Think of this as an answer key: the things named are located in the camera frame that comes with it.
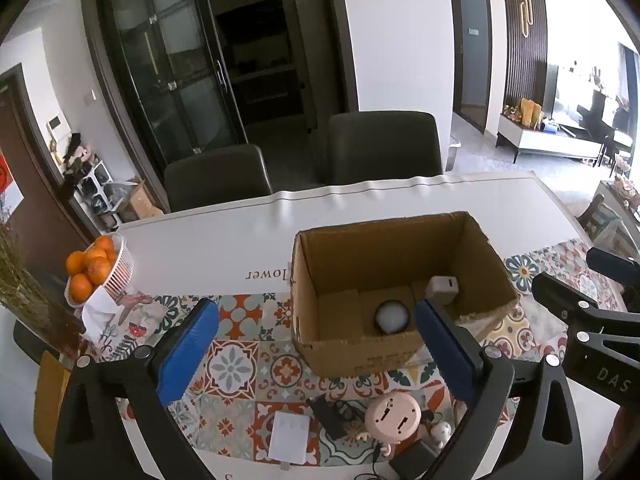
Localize white fruit basket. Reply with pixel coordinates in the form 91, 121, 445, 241
65, 232, 136, 308

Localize white power strip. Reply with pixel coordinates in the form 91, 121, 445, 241
267, 411, 308, 466

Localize white power adapter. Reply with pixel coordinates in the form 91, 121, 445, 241
424, 275, 460, 306

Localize brown wooden door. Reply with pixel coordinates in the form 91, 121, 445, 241
0, 65, 96, 261

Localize white shoe shelf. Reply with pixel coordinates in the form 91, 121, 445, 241
75, 160, 126, 226

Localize white television cabinet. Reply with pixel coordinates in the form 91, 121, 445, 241
496, 112, 603, 166

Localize dried plant bunch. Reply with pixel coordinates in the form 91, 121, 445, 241
0, 200, 81, 351

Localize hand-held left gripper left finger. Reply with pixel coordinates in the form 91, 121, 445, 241
52, 298, 221, 480

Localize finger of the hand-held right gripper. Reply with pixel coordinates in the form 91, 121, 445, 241
586, 247, 640, 288
531, 272, 640, 335

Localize white printed cloth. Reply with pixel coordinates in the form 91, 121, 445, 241
82, 287, 166, 361

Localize black adapter with cable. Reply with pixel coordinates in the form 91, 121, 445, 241
306, 395, 368, 438

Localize brown cardboard box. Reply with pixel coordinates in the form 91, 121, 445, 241
290, 211, 521, 380

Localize pink round device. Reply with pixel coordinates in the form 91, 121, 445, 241
364, 392, 422, 456

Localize small black box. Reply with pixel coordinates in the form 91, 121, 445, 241
389, 441, 441, 478

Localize person's right forearm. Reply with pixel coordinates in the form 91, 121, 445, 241
614, 400, 640, 480

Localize patterned tile-print tablecloth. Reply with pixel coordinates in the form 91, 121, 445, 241
85, 237, 626, 467

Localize dark dining chair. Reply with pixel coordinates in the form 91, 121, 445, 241
164, 144, 273, 213
327, 111, 444, 187

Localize yellow chair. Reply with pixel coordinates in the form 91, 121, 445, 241
32, 350, 71, 453

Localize yellow gift boxes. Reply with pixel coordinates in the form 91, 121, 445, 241
520, 99, 543, 128

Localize red wall picture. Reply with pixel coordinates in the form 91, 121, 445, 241
0, 152, 23, 211

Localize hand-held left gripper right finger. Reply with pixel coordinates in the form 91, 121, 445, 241
413, 298, 585, 480

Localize small white toy figure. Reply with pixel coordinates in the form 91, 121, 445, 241
430, 421, 453, 448

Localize cardboard box on floor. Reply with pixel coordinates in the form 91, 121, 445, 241
120, 180, 163, 221

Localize wooden armchair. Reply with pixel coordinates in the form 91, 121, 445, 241
577, 195, 631, 246

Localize dark glass cabinet doors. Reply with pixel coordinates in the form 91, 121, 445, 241
82, 0, 248, 201

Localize grey room door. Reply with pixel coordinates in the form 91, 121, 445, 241
448, 0, 493, 133

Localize white round dome device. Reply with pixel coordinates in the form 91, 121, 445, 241
375, 300, 415, 335

